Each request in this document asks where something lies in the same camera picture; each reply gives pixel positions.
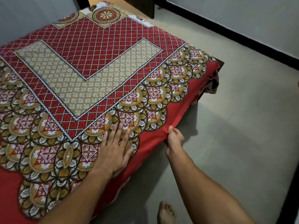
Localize red patterned bed sheet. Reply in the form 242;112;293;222
0;1;221;224

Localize person's right forearm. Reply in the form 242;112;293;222
166;155;255;224

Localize person's left hand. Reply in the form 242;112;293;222
95;123;135;179

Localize person's right hand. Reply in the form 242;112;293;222
165;125;185;161

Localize person's bare foot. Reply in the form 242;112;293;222
157;201;177;224

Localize dark wooden door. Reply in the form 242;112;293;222
120;0;156;19

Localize person's left forearm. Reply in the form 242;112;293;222
38;167;112;224

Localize dark patterned mattress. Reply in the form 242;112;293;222
190;58;225;106

